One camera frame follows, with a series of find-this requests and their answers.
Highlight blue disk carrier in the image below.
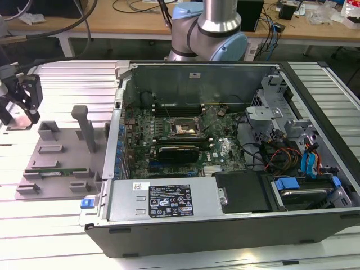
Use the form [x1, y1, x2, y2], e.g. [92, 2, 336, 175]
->
[274, 175, 343, 210]

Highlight small black box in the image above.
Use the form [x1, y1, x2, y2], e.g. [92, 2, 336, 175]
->
[279, 3, 295, 20]

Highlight blue data wire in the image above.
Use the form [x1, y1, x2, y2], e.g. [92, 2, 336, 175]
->
[300, 143, 321, 181]

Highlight black plastic shroud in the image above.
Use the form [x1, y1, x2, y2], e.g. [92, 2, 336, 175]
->
[212, 170, 273, 214]

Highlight metal drive cage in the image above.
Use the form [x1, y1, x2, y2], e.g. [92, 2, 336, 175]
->
[244, 70, 321, 147]

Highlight black tower computer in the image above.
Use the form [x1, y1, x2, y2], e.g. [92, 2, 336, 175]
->
[241, 0, 266, 33]

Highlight thick gray robot cable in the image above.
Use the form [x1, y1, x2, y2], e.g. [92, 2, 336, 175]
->
[25, 0, 98, 40]

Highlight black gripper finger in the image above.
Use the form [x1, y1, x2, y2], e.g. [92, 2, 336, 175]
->
[0, 94, 14, 127]
[16, 74, 44, 125]

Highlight coloured power wires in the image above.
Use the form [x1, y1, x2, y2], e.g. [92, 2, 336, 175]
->
[267, 147, 300, 171]

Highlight green motherboard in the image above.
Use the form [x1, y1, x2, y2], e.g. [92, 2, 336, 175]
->
[119, 105, 248, 179]

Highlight clear plastic bags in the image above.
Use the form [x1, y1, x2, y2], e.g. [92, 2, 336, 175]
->
[305, 5, 343, 25]

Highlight red and white bag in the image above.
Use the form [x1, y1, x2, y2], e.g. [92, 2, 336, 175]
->
[341, 0, 360, 29]

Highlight black cable with plug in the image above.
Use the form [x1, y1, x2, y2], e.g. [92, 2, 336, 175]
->
[157, 0, 173, 29]

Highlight black RAM slot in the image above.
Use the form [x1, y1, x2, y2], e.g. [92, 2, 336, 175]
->
[153, 143, 214, 149]
[153, 102, 204, 107]
[153, 112, 205, 117]
[153, 109, 205, 114]
[153, 141, 213, 145]
[153, 136, 210, 140]
[153, 106, 205, 111]
[153, 138, 212, 142]

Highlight gray power supply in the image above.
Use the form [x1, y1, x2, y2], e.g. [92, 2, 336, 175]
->
[108, 178, 228, 223]

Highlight white crumpled plastic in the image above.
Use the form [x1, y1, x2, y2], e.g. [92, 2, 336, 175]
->
[19, 12, 46, 24]

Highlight black open PC case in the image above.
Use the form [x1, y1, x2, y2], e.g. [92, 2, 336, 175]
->
[80, 60, 360, 258]

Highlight green RAM stick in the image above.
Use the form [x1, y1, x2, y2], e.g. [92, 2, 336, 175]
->
[25, 168, 87, 177]

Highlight CPU socket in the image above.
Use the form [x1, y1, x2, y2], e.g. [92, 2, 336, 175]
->
[168, 116, 205, 137]

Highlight gray parts rack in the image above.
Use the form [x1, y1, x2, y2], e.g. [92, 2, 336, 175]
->
[15, 105, 112, 201]

